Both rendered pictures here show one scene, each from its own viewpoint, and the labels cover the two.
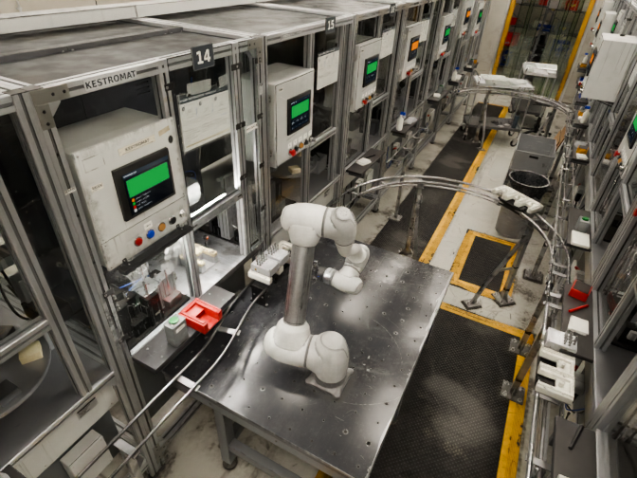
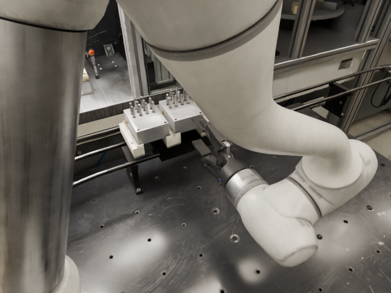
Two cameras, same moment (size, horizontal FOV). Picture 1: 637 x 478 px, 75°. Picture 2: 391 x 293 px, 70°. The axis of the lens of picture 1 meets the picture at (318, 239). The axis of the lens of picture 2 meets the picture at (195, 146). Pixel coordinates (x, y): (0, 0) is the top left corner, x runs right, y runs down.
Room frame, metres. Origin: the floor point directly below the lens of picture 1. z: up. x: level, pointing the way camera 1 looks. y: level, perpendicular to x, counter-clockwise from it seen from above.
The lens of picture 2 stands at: (1.35, -0.23, 1.38)
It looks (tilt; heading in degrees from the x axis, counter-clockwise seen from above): 40 degrees down; 36
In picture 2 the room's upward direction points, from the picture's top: straight up
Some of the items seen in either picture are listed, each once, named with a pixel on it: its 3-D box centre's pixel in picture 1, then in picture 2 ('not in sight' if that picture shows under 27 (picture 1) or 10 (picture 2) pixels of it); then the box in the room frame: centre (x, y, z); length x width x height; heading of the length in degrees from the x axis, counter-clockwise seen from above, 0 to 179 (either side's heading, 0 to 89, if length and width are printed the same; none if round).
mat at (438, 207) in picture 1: (462, 155); not in sight; (5.71, -2.00, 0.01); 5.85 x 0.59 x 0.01; 154
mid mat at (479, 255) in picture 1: (485, 262); not in sight; (3.16, -1.60, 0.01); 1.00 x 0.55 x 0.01; 154
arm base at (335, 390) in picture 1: (332, 370); not in sight; (1.29, -0.10, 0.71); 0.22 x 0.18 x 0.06; 154
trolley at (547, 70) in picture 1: (532, 93); not in sight; (7.42, -3.54, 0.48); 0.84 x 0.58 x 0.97; 162
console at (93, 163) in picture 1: (119, 185); not in sight; (1.40, 0.77, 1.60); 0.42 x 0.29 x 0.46; 154
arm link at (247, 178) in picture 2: (330, 276); (246, 189); (1.76, -0.08, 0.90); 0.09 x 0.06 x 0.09; 152
